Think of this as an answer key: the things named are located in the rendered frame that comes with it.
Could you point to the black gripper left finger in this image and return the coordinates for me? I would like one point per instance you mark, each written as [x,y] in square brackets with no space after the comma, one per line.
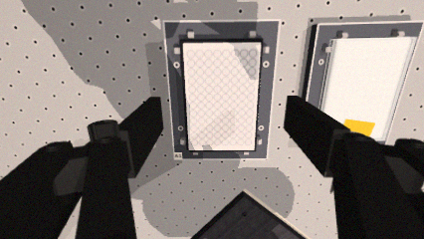
[31,209]

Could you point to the white well plate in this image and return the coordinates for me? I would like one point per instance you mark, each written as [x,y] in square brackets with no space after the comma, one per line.
[221,92]

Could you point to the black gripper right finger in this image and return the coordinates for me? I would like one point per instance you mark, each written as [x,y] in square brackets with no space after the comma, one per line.
[370,203]

